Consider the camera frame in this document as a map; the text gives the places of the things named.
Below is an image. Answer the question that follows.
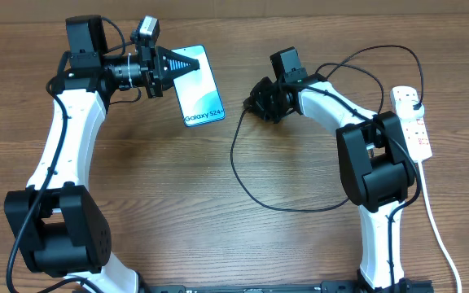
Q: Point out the blue Galaxy smartphone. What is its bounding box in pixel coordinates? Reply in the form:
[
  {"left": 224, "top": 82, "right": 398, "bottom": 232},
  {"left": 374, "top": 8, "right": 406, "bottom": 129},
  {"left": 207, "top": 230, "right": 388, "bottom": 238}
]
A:
[{"left": 173, "top": 45, "right": 226, "bottom": 127}]

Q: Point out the black charging cable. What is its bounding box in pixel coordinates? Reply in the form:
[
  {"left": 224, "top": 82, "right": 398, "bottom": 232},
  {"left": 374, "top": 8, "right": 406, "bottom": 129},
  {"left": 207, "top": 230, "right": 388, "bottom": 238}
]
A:
[{"left": 230, "top": 44, "right": 425, "bottom": 214}]

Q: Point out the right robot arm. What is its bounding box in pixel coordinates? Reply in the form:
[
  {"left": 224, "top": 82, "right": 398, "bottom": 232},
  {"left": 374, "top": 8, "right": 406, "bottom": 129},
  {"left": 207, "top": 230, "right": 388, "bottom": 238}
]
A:
[{"left": 243, "top": 47, "right": 432, "bottom": 292}]

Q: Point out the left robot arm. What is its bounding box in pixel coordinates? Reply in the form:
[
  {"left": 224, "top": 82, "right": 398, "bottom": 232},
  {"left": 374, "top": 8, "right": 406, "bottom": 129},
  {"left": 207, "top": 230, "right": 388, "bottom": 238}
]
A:
[{"left": 4, "top": 15, "right": 199, "bottom": 292}]

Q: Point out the white charger plug adapter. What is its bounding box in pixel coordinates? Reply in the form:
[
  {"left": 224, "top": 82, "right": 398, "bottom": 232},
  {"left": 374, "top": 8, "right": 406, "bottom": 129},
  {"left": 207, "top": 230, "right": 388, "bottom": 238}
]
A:
[{"left": 392, "top": 100, "right": 425, "bottom": 121}]

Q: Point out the white power strip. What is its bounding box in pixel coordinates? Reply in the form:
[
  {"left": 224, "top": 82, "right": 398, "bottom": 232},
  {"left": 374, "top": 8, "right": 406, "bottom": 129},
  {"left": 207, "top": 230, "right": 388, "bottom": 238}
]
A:
[{"left": 390, "top": 85, "right": 432, "bottom": 163}]

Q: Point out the white power strip cord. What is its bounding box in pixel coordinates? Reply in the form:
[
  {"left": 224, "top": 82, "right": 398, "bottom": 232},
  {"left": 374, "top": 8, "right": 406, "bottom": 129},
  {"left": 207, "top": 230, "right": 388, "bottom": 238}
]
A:
[{"left": 416, "top": 160, "right": 463, "bottom": 293}]

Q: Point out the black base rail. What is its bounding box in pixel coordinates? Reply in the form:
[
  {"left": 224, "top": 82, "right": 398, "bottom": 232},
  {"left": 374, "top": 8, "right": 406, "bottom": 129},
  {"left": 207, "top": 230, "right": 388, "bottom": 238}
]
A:
[{"left": 136, "top": 280, "right": 435, "bottom": 293}]

